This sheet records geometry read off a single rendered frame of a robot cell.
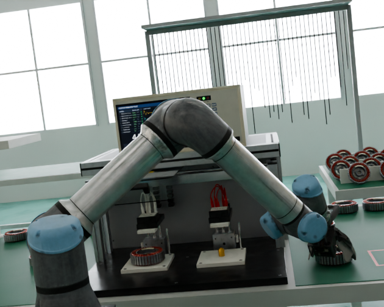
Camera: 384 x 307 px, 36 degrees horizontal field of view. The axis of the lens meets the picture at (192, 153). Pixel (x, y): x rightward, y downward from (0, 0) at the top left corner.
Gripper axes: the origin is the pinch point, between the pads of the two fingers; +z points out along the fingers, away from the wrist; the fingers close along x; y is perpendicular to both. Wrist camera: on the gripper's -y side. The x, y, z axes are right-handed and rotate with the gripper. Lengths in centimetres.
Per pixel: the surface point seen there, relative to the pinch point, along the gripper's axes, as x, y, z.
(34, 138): -138, -39, -18
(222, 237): -38.4, -3.1, -2.1
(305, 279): -3.0, 16.1, -9.5
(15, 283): -97, 34, -19
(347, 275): 7.3, 11.1, -6.3
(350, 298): 9.8, 19.5, -7.5
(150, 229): -56, 7, -17
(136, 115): -63, -22, -42
